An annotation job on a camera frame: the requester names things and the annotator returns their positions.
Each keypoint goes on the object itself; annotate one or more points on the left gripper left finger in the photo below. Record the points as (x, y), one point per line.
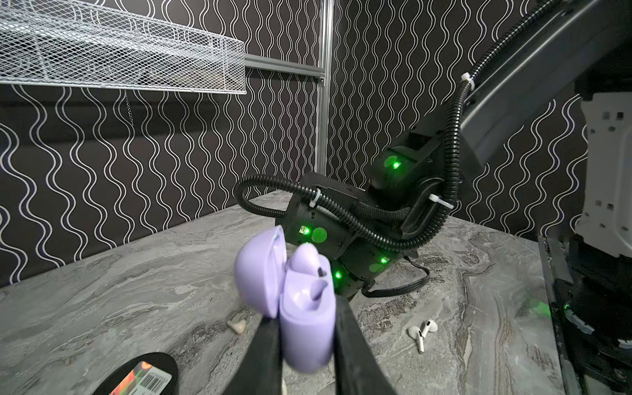
(260, 371)

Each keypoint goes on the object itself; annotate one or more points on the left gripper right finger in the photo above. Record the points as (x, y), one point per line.
(356, 370)

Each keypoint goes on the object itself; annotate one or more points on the beige earbud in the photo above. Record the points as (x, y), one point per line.
(238, 327)

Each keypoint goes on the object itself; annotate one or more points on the purple earbud charging case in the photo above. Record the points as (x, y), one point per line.
(297, 289)

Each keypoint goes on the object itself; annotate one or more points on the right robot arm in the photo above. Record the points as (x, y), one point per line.
(331, 240)

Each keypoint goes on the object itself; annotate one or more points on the white stem earbuds pair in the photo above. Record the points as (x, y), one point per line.
(419, 334)

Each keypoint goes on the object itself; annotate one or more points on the black round digital timer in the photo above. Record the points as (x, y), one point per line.
(155, 373)

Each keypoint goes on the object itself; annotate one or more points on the white wire mesh basket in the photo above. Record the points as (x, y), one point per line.
(77, 44)

